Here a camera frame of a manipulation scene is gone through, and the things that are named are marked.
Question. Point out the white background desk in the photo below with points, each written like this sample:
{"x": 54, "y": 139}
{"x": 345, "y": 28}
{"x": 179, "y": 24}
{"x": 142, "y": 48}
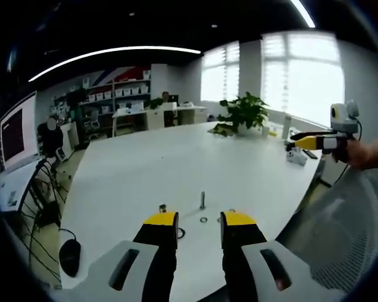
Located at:
{"x": 151, "y": 114}

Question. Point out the curved ceiling light strip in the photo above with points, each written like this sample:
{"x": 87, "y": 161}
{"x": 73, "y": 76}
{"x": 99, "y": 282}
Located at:
{"x": 113, "y": 55}

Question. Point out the white mesh office chair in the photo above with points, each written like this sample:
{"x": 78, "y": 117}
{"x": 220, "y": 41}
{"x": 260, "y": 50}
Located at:
{"x": 340, "y": 229}

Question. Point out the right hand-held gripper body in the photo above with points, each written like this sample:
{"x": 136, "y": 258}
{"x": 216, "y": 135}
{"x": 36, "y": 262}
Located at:
{"x": 341, "y": 126}

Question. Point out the small metal washer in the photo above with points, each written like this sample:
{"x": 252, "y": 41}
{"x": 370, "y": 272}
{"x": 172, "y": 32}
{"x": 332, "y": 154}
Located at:
{"x": 203, "y": 219}

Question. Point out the black computer mouse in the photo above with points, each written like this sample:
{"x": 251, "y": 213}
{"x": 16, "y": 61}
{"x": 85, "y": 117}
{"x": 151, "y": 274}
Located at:
{"x": 70, "y": 256}

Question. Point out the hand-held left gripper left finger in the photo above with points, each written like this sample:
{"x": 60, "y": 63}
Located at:
{"x": 151, "y": 248}

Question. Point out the computer monitor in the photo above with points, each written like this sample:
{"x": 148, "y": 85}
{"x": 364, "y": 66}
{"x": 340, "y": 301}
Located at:
{"x": 19, "y": 135}

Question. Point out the green potted plant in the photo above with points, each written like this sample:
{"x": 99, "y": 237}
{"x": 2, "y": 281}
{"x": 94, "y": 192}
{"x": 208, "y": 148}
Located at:
{"x": 247, "y": 113}

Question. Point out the storage shelf with white bins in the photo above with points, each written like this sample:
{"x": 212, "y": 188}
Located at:
{"x": 113, "y": 94}

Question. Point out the black remote control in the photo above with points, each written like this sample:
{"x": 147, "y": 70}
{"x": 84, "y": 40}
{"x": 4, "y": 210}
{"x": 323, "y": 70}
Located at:
{"x": 310, "y": 153}

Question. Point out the small white device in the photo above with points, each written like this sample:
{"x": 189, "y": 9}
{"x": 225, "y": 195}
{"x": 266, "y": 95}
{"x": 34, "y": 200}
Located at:
{"x": 296, "y": 157}

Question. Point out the metal threaded stud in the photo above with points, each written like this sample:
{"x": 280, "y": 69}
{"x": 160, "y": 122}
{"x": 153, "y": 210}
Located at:
{"x": 203, "y": 199}

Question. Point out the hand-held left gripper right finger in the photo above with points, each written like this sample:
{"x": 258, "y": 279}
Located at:
{"x": 242, "y": 248}

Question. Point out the white side desk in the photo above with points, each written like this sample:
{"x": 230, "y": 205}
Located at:
{"x": 14, "y": 188}

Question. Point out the person's right hand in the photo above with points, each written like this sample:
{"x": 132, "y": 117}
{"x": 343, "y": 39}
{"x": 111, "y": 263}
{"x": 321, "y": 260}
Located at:
{"x": 357, "y": 154}

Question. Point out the grey office chair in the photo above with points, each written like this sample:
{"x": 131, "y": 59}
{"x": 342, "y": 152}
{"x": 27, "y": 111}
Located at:
{"x": 92, "y": 122}

